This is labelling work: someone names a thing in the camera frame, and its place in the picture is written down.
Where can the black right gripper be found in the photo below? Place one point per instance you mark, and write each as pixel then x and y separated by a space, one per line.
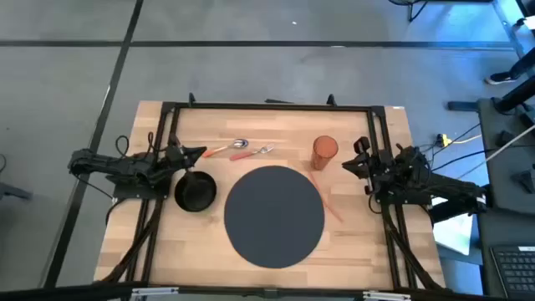
pixel 372 169

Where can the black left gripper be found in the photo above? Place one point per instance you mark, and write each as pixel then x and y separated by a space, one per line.
pixel 179 155

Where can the translucent orange cup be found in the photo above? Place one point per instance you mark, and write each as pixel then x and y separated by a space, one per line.
pixel 324 152

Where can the black bowl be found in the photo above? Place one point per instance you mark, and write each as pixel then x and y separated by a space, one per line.
pixel 195 191

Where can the orange bendy straw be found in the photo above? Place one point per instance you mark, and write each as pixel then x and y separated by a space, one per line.
pixel 328 205

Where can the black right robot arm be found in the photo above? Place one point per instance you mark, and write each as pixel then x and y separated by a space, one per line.
pixel 439 184

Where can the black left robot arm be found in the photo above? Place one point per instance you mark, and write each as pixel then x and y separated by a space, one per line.
pixel 121 167

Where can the yellow power plug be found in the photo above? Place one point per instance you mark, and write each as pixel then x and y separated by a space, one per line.
pixel 444 140

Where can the round dark grey placemat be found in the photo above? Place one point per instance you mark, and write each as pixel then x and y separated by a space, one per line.
pixel 273 217

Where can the white paper sheet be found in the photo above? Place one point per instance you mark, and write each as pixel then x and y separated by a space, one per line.
pixel 455 234

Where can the grey side desk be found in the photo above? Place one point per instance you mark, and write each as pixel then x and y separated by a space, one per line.
pixel 501 228

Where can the person's shoe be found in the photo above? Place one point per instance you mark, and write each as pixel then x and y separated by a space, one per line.
pixel 499 78

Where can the black stand leg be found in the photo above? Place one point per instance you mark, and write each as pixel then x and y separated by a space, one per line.
pixel 516 97

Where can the black laptop keyboard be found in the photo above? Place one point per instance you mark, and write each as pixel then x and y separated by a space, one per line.
pixel 516 271

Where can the black rig bar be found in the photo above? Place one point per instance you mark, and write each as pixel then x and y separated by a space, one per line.
pixel 62 292

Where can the person's leg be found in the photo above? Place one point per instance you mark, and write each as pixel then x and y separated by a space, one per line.
pixel 524 62

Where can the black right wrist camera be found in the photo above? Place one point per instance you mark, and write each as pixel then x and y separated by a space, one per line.
pixel 362 145

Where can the black aluminium table frame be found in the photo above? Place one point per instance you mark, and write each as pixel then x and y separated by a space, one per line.
pixel 271 106

